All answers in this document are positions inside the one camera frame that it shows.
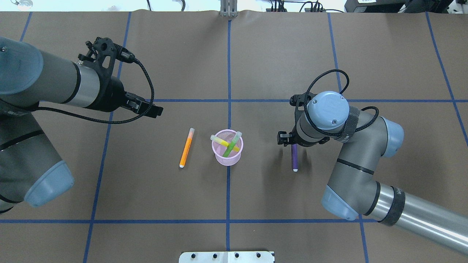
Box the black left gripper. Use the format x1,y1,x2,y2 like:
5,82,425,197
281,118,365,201
97,76,163,118

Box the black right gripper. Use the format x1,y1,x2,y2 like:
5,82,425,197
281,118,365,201
276,127,329,148

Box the purple highlighter pen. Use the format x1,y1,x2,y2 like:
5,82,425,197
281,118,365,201
291,144,299,172

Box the green highlighter pen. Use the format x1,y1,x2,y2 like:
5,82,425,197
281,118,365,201
222,131,242,158

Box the yellow highlighter pen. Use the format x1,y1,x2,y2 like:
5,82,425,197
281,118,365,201
210,135,240,152

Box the orange highlighter pen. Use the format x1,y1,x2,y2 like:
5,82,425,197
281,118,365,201
179,127,195,169

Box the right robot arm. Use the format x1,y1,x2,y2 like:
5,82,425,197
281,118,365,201
277,91,468,255

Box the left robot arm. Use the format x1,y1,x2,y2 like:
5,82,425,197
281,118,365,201
0,37,163,213

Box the pink mesh pen holder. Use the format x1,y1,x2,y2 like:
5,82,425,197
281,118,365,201
212,129,244,166

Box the blue tape grid lines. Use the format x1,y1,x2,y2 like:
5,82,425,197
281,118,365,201
1,10,467,263

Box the black box with label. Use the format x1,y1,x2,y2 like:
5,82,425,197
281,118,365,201
344,0,405,13

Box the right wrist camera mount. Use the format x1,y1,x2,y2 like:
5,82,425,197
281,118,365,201
289,92,316,119

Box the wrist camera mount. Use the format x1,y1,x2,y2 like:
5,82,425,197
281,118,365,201
78,37,136,80
289,92,316,119

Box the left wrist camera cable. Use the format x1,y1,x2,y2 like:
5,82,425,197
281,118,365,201
35,58,155,125

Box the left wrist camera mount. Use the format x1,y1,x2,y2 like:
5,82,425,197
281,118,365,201
78,37,136,80

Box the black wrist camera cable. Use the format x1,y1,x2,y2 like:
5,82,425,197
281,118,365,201
303,69,380,137

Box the white pedestal column base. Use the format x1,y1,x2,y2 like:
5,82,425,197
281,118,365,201
178,251,275,263

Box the aluminium frame post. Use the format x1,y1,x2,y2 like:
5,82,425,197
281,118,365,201
219,0,238,17

